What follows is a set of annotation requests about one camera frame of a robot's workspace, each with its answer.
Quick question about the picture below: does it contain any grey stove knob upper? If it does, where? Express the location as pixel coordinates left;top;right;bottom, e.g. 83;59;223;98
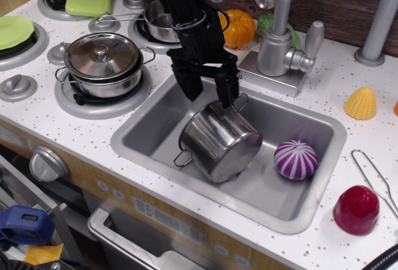
88;13;121;33

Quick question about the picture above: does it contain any purple white striped onion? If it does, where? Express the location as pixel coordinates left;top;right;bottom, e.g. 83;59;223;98
274;140;318;180

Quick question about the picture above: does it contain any silver toy faucet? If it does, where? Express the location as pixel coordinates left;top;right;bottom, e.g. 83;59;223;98
239;0;325;97

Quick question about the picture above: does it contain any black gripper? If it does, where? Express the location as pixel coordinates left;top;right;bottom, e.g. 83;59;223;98
167;17;239;108

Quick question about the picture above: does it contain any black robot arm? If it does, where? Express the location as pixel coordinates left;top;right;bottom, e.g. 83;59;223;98
159;0;239;108

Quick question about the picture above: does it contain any grey stove knob back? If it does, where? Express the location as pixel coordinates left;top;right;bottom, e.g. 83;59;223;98
123;0;148;9

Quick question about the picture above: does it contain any wire utensil handle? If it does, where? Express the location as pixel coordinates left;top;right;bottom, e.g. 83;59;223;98
351;149;397;218

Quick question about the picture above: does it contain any silver oven door handle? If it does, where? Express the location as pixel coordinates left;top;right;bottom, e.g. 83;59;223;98
88;208;203;269

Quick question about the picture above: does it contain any red toy apple half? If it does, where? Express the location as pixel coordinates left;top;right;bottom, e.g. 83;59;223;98
333;185;380;236

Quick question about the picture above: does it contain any orange toy pumpkin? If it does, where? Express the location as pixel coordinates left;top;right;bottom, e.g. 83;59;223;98
223;9;256;49

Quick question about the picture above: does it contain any yellow toy corn piece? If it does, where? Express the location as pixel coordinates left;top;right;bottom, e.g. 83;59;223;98
343;86;377;120

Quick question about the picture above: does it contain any grey stove knob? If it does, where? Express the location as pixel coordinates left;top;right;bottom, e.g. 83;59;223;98
47;42;70;66
123;0;148;9
88;13;121;33
1;75;38;102

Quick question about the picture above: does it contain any grey oven dial knob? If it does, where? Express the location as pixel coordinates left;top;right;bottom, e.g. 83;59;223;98
29;146;69;182

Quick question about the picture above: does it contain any blue clamp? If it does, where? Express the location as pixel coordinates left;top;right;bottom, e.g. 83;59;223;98
1;205;55;245

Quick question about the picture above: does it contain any steel saucepan with wire handle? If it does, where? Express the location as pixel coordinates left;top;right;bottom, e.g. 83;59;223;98
95;0;180;43

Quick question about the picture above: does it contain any grey toy sink basin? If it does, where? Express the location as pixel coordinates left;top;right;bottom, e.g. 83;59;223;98
111;77;347;234

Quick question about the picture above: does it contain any green plate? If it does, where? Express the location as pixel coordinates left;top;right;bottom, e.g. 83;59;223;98
1;16;34;50

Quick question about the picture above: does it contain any grey vertical post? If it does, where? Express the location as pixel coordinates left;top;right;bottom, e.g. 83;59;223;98
354;0;397;67

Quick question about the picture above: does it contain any grey stove knob middle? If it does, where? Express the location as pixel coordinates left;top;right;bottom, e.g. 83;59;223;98
47;42;70;66

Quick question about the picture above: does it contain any green toy vegetable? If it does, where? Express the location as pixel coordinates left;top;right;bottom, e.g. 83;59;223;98
257;13;300;49

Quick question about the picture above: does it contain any steel pot with lid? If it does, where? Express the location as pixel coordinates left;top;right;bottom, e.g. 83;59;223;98
55;32;156;98

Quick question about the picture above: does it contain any grey stove knob front left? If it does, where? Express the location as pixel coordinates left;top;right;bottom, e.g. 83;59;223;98
1;75;38;102

